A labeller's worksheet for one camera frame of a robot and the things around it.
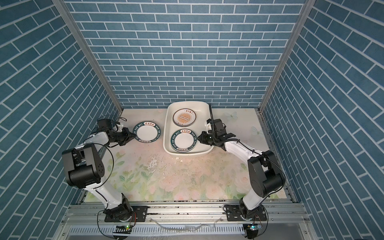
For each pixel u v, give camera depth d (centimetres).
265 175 46
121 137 84
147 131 101
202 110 119
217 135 71
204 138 79
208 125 84
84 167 49
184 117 113
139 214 74
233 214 73
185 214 75
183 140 100
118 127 84
